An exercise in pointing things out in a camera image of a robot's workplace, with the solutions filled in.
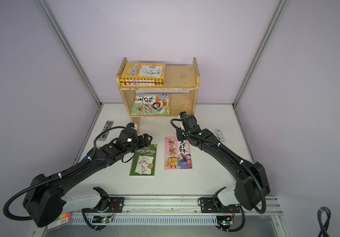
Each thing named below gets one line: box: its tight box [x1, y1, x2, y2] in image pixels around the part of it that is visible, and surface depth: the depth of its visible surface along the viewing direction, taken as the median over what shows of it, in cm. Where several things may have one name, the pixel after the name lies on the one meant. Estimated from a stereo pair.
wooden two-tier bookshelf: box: [116, 57, 201, 129], surface depth 76 cm
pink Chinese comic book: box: [164, 136, 193, 170], surface depth 94 cm
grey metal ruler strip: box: [97, 120, 115, 141], surface depth 108 cm
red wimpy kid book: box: [120, 81, 164, 85], surface depth 70 cm
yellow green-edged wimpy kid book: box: [119, 62, 166, 83], surface depth 72 cm
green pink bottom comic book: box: [130, 93, 171, 116], surface depth 91 cm
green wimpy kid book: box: [129, 144, 158, 176], surface depth 89 cm
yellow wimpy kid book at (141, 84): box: [119, 82, 164, 87], surface depth 71 cm
